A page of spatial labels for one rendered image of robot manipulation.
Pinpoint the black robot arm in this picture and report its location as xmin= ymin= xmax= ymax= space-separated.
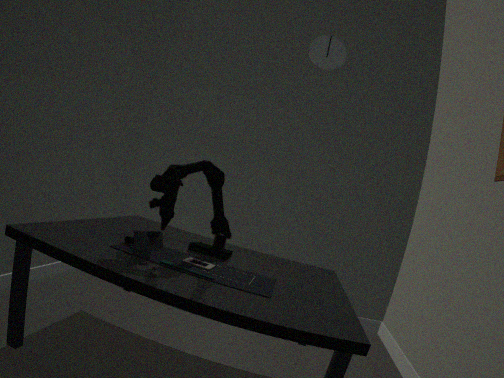
xmin=149 ymin=160 xmax=232 ymax=250

